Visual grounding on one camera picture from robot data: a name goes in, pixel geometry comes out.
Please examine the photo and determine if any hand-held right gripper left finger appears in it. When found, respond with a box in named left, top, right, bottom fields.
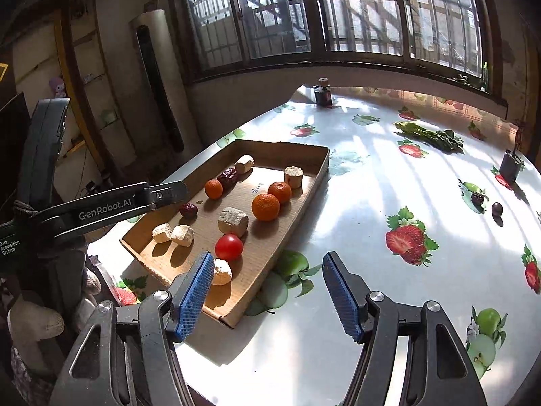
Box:
left=50, top=251, right=215, bottom=406

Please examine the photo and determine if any shallow cardboard tray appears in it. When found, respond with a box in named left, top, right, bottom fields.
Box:
left=119, top=139, right=330, bottom=328

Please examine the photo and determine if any dark bottle with cork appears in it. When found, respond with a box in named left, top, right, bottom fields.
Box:
left=314, top=77, right=334, bottom=108

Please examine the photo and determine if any barred window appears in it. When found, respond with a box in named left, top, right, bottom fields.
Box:
left=165, top=0, right=508, bottom=106

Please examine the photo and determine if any red cherry tomato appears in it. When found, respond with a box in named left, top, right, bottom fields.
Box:
left=215, top=234, right=245, bottom=262

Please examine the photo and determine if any black screen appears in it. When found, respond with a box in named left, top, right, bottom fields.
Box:
left=0, top=92, right=31, bottom=204

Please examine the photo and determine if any person's left hand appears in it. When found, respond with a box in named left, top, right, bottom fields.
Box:
left=8, top=262, right=103, bottom=369

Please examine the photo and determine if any small black pot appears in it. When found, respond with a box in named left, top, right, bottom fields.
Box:
left=499, top=149, right=526, bottom=183

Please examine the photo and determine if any white standing air conditioner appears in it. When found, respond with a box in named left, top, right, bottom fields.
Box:
left=129, top=8, right=191, bottom=153

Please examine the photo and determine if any pink plush doll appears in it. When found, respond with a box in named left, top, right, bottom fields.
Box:
left=48, top=77, right=68, bottom=99

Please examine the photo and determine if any green leafy vegetable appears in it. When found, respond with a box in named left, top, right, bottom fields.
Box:
left=394, top=121, right=465, bottom=153

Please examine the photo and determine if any large beige sugarcane chunk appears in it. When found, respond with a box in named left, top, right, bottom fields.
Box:
left=217, top=207, right=250, bottom=238

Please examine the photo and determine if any fruit printed tablecloth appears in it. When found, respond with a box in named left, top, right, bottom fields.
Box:
left=87, top=86, right=541, bottom=406

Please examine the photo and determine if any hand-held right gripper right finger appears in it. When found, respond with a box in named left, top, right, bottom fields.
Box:
left=322, top=251, right=489, bottom=406

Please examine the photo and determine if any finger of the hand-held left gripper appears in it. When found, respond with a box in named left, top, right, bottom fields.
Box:
left=148, top=180, right=189, bottom=211

